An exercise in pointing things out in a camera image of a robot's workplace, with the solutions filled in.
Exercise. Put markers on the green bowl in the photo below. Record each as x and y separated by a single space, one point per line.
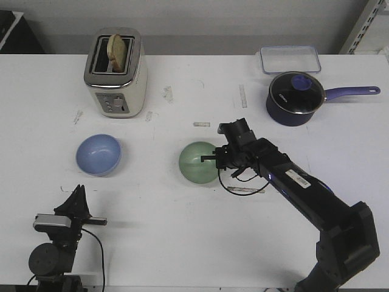
191 166

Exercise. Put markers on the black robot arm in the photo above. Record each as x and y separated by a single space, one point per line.
51 263
348 241

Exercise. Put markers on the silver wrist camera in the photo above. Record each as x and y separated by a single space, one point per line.
51 223

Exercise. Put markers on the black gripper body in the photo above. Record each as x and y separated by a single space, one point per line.
234 155
72 219

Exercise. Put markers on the blue bowl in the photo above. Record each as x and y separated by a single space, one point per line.
98 155

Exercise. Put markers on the white metal shelf upright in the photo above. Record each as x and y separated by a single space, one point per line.
369 35

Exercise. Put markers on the dark blue saucepan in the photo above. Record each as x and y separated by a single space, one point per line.
293 120

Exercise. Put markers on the slice of toast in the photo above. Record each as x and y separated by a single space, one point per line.
116 52

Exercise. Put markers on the glass pot lid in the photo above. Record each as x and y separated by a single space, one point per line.
297 92

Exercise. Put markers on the clear plastic food container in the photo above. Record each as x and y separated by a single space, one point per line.
279 59

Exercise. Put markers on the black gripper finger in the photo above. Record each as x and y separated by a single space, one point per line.
71 204
85 213
207 158

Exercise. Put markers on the cream and steel toaster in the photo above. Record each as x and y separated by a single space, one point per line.
117 95

